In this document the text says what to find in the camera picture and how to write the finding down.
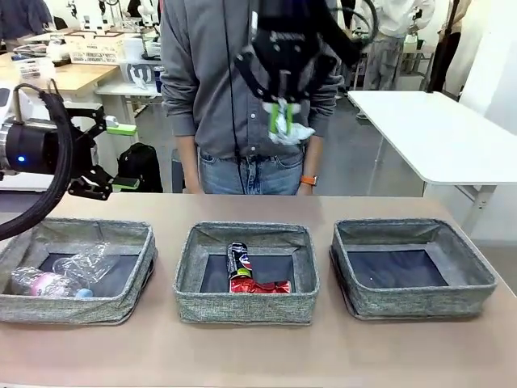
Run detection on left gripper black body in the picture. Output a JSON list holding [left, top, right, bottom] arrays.
[[69, 127, 99, 173]]

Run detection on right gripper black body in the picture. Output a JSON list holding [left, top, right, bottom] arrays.
[[252, 28, 324, 97]]

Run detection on white paper ball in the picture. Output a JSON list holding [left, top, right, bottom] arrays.
[[262, 99, 316, 146]]

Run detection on clear plastic cup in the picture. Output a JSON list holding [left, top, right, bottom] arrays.
[[52, 243, 119, 285]]

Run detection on clear bottle pink label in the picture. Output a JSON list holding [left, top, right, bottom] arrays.
[[10, 266, 96, 301]]

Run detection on crushed black yellow can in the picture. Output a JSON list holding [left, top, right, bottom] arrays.
[[225, 241, 254, 283]]

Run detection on crushed red can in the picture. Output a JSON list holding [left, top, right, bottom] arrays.
[[229, 277, 292, 297]]

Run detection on person's left forearm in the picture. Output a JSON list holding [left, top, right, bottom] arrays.
[[301, 135, 325, 179]]

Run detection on person's right forearm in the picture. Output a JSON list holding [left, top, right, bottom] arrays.
[[177, 135, 201, 187]]

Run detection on black backpack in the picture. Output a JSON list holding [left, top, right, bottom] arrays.
[[116, 141, 164, 193]]

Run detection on white desk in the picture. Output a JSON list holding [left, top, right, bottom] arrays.
[[95, 80, 162, 122]]

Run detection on grey stool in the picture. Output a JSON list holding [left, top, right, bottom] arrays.
[[171, 148, 187, 193]]

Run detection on white box dark pattern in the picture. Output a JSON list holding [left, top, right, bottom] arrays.
[[125, 60, 155, 86]]

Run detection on background person white top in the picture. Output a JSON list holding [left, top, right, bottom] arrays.
[[363, 0, 436, 91]]

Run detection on wooden workbench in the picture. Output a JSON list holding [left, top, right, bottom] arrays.
[[0, 52, 122, 92]]

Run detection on person in grey shirt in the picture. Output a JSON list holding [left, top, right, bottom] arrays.
[[160, 0, 345, 196]]

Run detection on white lettered crate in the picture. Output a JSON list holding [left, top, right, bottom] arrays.
[[64, 31, 125, 64]]

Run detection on white labelled parts box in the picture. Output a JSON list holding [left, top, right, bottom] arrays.
[[11, 52, 56, 80]]

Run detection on white folding table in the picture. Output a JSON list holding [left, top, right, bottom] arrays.
[[347, 89, 517, 243]]

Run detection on background person black trousers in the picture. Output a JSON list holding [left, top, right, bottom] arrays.
[[427, 0, 464, 92]]

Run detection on grey fabric basket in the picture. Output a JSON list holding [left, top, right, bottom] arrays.
[[330, 218, 498, 322], [0, 217, 158, 327], [173, 221, 321, 326]]

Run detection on black tripod pole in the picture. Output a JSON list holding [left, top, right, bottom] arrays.
[[427, 0, 462, 92]]

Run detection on background person dark blue top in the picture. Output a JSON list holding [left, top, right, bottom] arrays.
[[0, 0, 53, 36]]

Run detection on white board panel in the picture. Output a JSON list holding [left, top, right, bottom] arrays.
[[460, 0, 517, 134]]

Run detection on thin black hanging cord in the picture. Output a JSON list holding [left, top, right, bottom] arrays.
[[221, 0, 246, 193]]

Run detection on right arm black sleeved cable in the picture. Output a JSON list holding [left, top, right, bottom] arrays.
[[318, 0, 380, 72]]

